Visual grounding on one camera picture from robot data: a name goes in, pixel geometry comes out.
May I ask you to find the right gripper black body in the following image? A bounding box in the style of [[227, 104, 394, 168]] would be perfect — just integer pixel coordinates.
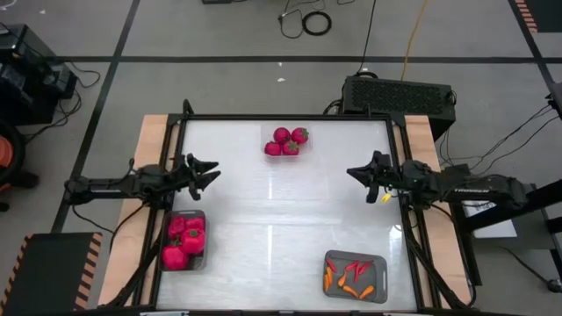
[[369, 150, 402, 190]]

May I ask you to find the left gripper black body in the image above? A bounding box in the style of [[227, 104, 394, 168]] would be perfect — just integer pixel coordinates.
[[174, 152, 202, 190]]

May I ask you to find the light wooden side board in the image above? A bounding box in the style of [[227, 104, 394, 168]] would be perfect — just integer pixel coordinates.
[[97, 114, 181, 308], [393, 114, 473, 308]]

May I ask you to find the clear plastic bin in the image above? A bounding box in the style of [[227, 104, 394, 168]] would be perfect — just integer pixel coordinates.
[[260, 122, 314, 162]]

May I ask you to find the black perforated computer case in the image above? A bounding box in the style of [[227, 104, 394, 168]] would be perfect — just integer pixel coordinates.
[[341, 75, 457, 141]]

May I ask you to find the grey translucent plastic bin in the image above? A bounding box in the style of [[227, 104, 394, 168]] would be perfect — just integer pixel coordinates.
[[323, 249, 389, 305], [157, 209, 208, 272]]

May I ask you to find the white paper sheet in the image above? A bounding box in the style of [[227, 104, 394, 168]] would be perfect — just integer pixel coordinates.
[[463, 200, 519, 240]]

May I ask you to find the black mat hazard striped edge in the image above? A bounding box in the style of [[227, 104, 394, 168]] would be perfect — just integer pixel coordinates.
[[511, 0, 562, 35], [0, 231, 104, 316]]

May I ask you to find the orange drum with black rim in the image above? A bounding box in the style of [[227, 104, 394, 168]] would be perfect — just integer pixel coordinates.
[[0, 118, 40, 212]]

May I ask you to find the black equipment cart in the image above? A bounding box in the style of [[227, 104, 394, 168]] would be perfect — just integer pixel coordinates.
[[0, 24, 79, 126]]

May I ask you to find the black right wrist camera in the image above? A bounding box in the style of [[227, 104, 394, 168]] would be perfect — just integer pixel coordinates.
[[364, 183, 393, 205]]

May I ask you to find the black aluminium table frame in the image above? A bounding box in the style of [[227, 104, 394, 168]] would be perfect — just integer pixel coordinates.
[[144, 99, 425, 313]]

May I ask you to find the thin black floor cable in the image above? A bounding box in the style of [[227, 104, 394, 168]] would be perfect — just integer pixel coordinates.
[[356, 0, 378, 75]]

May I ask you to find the yellow power cable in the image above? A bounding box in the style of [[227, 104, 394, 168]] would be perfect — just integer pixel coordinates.
[[400, 0, 430, 82]]

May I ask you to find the coiled black cable ring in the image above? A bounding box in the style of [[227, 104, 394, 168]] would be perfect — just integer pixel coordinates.
[[301, 11, 333, 37]]

